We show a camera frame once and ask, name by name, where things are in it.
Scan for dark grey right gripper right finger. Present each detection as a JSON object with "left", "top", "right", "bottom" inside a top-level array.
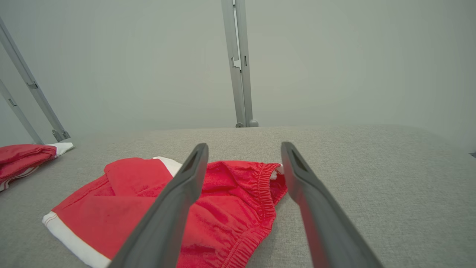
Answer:
[{"left": 281, "top": 141, "right": 383, "bottom": 268}]

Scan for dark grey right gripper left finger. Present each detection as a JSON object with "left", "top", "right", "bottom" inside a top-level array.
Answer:
[{"left": 108, "top": 143, "right": 209, "bottom": 268}]

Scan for red shorts with white trim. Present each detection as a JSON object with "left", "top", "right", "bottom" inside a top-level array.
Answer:
[{"left": 42, "top": 156, "right": 289, "bottom": 268}]

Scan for red garment with white stripes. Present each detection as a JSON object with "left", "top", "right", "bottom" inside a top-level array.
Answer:
[{"left": 0, "top": 143, "right": 75, "bottom": 192}]

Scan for grey metal post with notch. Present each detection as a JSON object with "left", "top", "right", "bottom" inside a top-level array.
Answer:
[{"left": 221, "top": 0, "right": 259, "bottom": 128}]

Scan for grey metal post with brackets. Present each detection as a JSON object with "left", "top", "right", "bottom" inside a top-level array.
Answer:
[{"left": 0, "top": 17, "right": 71, "bottom": 143}]

